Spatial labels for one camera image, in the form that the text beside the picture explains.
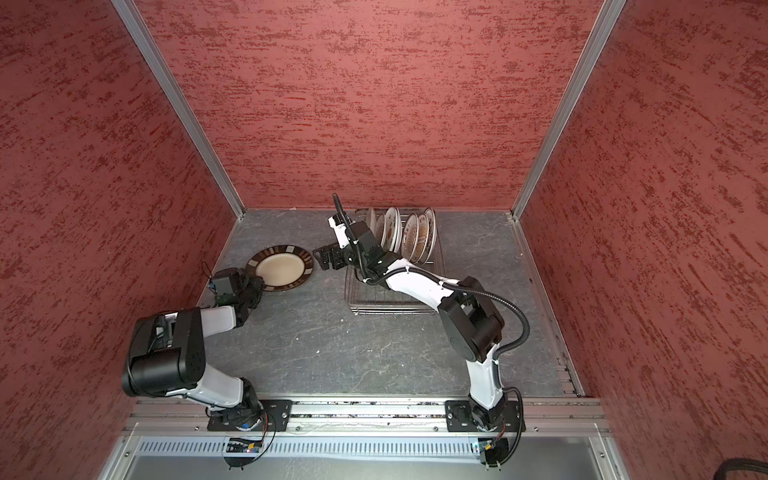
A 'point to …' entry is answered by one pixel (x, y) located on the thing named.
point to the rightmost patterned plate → (432, 223)
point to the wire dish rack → (366, 299)
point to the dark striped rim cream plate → (281, 266)
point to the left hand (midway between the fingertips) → (266, 279)
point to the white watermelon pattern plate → (389, 230)
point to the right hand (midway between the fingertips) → (324, 253)
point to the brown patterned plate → (410, 236)
